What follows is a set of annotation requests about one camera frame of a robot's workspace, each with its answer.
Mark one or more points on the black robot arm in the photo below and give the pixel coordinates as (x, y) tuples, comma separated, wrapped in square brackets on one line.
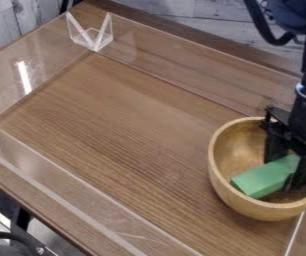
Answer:
[(280, 22)]

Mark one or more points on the clear acrylic tray wall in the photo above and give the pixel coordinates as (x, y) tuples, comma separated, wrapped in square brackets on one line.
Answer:
[(109, 105)]

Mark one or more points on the brown wooden bowl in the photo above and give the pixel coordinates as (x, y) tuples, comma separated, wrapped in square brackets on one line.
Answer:
[(236, 151)]

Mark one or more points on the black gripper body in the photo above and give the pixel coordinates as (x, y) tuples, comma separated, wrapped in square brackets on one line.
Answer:
[(288, 123)]

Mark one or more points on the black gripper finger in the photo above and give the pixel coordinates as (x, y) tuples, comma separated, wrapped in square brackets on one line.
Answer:
[(303, 171), (276, 147)]

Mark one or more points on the black table leg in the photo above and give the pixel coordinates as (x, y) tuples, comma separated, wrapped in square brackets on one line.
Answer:
[(22, 219)]

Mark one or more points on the green rectangular block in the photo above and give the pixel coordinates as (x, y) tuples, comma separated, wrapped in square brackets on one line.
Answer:
[(262, 181)]

